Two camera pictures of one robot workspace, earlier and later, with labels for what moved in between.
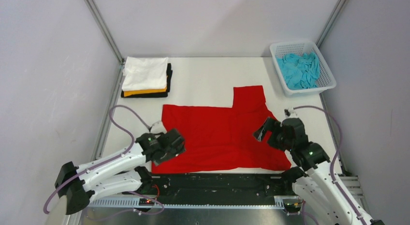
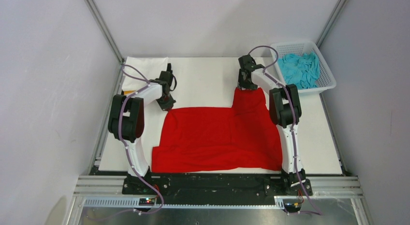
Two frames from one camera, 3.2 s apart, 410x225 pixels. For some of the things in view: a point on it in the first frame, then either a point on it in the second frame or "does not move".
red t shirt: (221, 138) does not move
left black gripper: (173, 153) -> (167, 106)
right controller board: (292, 207) does not move
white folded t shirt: (142, 73) does not move
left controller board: (146, 202) does not move
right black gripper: (269, 125) -> (241, 84)
